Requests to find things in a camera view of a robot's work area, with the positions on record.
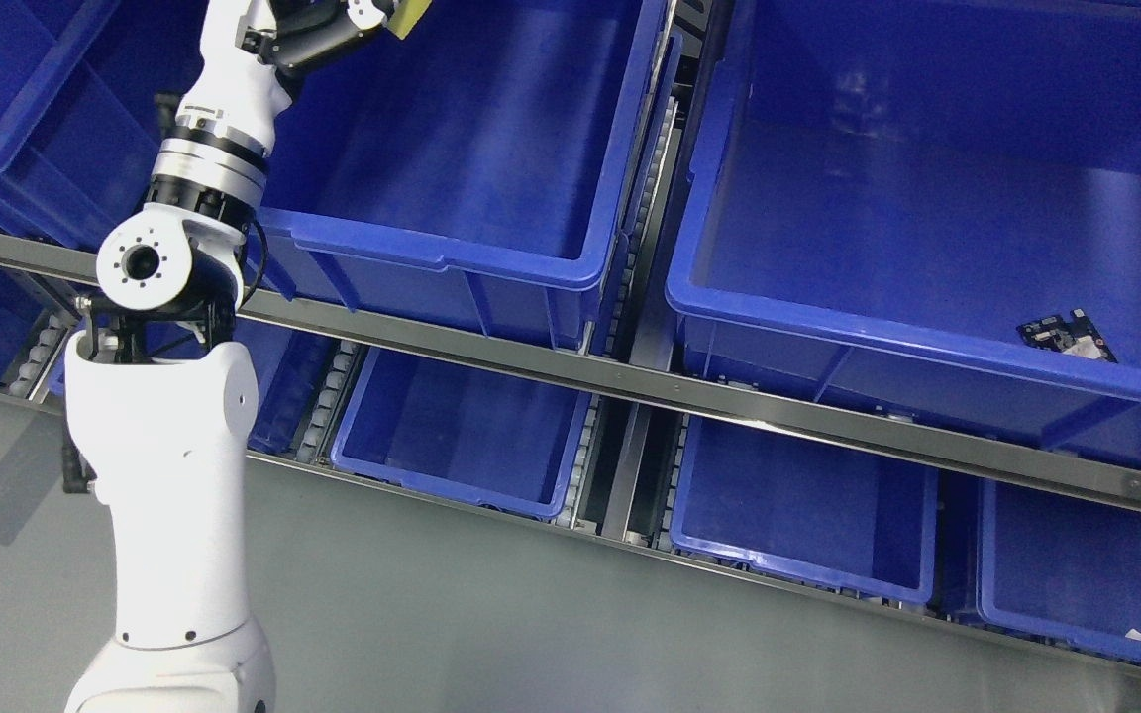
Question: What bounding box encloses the blue bin upper left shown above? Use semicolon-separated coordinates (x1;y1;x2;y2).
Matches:
259;1;670;351

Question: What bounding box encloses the blue bin upper right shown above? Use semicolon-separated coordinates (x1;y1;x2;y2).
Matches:
666;1;1141;469

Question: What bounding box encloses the metal shelf rack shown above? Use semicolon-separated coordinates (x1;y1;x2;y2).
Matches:
0;1;1141;664

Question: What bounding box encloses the small circuit board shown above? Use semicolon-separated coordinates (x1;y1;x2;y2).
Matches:
1017;310;1118;362

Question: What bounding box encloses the yellow foam block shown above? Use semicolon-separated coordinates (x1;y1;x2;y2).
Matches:
385;0;432;40

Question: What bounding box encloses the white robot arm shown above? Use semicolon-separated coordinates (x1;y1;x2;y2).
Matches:
64;82;290;712

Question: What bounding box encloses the blue bin lower right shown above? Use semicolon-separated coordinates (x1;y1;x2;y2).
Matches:
669;418;939;606

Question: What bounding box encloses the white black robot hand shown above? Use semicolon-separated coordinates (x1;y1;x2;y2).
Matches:
173;1;394;156

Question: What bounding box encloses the blue bin middle left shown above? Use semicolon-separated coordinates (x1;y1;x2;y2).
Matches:
0;1;207;252

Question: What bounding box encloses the blue bin lower middle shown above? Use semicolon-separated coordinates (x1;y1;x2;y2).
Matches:
330;351;590;522

